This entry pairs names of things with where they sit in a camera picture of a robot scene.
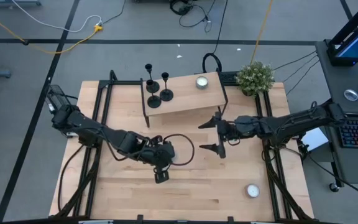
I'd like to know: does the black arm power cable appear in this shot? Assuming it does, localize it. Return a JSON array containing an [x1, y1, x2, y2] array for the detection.
[[56, 142, 86, 214]]

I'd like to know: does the black metal candlestick holder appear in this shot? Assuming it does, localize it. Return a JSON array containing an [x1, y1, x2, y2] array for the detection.
[[144, 63, 161, 94], [145, 79, 162, 109], [159, 72, 174, 102]]

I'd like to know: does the grey computer desk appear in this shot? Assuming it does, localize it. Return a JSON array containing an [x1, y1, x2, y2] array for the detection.
[[314, 40, 358, 186]]

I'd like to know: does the hanging yellow cable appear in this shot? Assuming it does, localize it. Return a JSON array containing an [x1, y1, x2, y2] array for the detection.
[[249, 0, 275, 65]]

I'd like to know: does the wooden shelf with black frame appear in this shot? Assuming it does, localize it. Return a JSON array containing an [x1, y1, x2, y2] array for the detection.
[[140, 70, 229, 128]]

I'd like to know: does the thin black desk cable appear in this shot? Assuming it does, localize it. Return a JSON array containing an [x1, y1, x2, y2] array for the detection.
[[273, 50, 319, 70], [286, 60, 321, 96], [283, 55, 319, 83]]

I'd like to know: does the round silver lid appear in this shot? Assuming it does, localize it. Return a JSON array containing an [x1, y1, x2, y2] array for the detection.
[[343, 89, 358, 102]]

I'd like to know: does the potted green plant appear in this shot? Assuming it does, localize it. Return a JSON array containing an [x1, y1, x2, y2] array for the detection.
[[235, 60, 275, 97]]

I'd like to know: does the thin black floor cable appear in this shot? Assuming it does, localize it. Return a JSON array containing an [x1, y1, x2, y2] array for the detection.
[[101, 0, 127, 26]]

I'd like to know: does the yellow extension cable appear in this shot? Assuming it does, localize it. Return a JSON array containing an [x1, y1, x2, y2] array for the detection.
[[0, 4, 104, 55]]

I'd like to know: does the white paper sheet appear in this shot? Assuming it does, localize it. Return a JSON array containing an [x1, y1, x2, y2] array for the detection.
[[300, 127, 329, 152]]

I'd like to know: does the long black floor cable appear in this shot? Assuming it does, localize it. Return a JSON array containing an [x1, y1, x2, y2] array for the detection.
[[296, 141, 358, 203]]

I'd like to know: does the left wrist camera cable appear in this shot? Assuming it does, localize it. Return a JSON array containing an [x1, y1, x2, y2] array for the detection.
[[163, 133, 195, 166]]

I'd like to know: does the coiled black cable bundle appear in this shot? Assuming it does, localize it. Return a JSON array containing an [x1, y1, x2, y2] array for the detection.
[[168, 0, 213, 34]]

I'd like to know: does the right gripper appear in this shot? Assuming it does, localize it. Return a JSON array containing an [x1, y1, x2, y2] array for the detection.
[[197, 111, 245, 159]]

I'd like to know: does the thick black looped cable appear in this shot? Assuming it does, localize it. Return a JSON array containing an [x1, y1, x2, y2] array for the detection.
[[201, 0, 229, 75]]

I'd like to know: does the white floor cable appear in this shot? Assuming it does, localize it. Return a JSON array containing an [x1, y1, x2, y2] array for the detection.
[[11, 0, 103, 34]]

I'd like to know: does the grey cart base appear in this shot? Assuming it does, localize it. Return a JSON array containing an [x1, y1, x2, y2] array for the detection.
[[0, 0, 42, 7]]

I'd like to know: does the black vented box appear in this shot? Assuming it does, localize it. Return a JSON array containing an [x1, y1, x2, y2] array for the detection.
[[46, 84, 71, 111], [219, 71, 239, 86]]

